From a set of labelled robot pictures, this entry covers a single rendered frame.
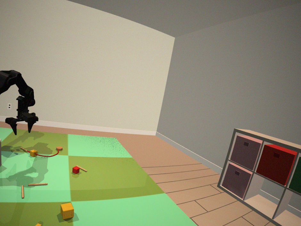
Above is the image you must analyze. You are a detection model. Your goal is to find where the red block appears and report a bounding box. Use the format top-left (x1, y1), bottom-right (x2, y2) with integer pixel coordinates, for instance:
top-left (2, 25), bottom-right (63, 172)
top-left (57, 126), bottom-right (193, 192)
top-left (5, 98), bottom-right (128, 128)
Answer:
top-left (72, 166), bottom-right (80, 174)

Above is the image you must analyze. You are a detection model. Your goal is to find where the orange wooden cube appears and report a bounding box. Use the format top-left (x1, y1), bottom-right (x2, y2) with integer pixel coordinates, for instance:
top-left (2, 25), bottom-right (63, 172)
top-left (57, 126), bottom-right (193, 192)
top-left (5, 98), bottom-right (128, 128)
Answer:
top-left (61, 203), bottom-right (74, 219)

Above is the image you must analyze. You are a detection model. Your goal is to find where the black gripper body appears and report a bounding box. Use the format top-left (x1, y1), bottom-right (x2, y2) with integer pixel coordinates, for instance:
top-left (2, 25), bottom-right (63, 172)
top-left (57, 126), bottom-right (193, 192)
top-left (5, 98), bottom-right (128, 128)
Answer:
top-left (5, 108), bottom-right (38, 125)

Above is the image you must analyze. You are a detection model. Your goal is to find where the yellow wooden block with hole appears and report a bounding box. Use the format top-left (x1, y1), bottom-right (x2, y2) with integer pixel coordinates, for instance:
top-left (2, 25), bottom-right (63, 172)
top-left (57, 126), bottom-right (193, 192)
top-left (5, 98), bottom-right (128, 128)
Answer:
top-left (30, 150), bottom-right (37, 157)

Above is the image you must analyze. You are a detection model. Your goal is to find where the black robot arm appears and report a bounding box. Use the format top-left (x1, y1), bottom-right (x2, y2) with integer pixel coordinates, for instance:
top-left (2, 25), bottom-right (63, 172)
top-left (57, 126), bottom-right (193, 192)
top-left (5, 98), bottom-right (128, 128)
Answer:
top-left (0, 70), bottom-right (36, 122)

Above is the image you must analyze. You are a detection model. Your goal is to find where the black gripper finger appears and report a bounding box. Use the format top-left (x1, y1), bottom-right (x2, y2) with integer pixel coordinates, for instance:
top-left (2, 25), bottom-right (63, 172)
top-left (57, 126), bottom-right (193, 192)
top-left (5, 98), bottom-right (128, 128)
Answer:
top-left (28, 122), bottom-right (36, 133)
top-left (10, 124), bottom-right (17, 135)

